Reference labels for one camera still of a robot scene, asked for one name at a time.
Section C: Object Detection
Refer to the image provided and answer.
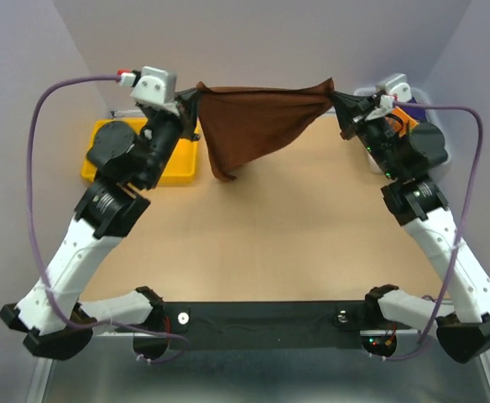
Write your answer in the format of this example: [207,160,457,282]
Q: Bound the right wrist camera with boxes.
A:
[365,73,413,121]

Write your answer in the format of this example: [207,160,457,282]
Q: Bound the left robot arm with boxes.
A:
[0,89,200,364]

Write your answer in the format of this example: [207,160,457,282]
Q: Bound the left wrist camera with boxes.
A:
[118,66,177,114]

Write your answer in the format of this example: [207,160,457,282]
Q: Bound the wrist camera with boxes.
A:
[118,66,177,114]
[365,73,413,121]

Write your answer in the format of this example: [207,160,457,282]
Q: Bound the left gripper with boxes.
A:
[138,86,201,190]

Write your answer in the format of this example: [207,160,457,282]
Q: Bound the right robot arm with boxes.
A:
[331,89,490,364]

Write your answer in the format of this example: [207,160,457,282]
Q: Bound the aluminium frame rail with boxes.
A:
[43,296,490,337]

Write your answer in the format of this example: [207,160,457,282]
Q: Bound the yellow plastic tray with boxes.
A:
[81,117,199,186]

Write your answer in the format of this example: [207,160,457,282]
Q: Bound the white plastic basket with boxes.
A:
[353,86,451,175]

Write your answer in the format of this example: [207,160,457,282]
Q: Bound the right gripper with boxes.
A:
[334,88,405,181]

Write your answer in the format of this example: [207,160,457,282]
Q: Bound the orange towel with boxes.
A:
[386,107,420,138]

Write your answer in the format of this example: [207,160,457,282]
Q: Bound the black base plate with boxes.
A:
[114,300,414,363]

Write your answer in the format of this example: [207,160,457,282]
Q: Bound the brown towel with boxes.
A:
[196,78,335,181]

